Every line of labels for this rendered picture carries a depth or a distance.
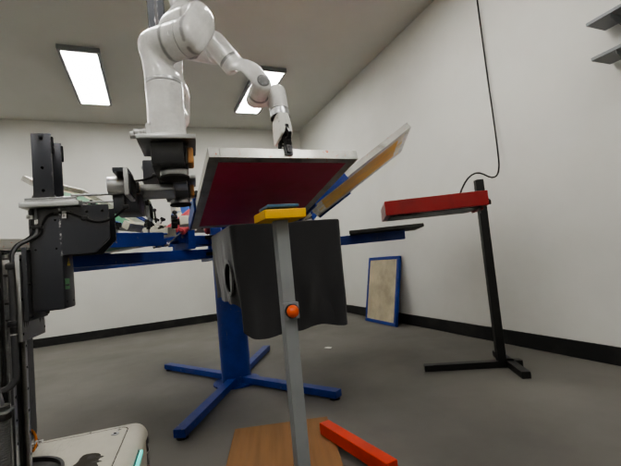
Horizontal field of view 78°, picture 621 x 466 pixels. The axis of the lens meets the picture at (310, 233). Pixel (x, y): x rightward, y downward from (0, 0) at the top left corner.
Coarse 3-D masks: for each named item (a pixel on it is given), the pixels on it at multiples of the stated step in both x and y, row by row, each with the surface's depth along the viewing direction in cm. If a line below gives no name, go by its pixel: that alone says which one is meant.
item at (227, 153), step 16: (208, 160) 134; (224, 160) 135; (240, 160) 138; (256, 160) 140; (272, 160) 142; (288, 160) 144; (304, 160) 147; (320, 160) 149; (336, 160) 152; (352, 160) 154; (208, 176) 145; (336, 176) 167; (208, 192) 160; (320, 192) 183
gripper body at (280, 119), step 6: (276, 114) 145; (282, 114) 144; (288, 114) 148; (276, 120) 145; (282, 120) 143; (288, 120) 144; (276, 126) 145; (282, 126) 142; (288, 126) 143; (276, 132) 146; (282, 132) 141; (276, 138) 146; (282, 138) 145; (276, 144) 148
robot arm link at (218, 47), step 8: (216, 32) 146; (216, 40) 145; (224, 40) 146; (208, 48) 146; (216, 48) 145; (224, 48) 145; (232, 48) 146; (200, 56) 155; (208, 56) 155; (216, 56) 146; (224, 56) 145; (216, 64) 157
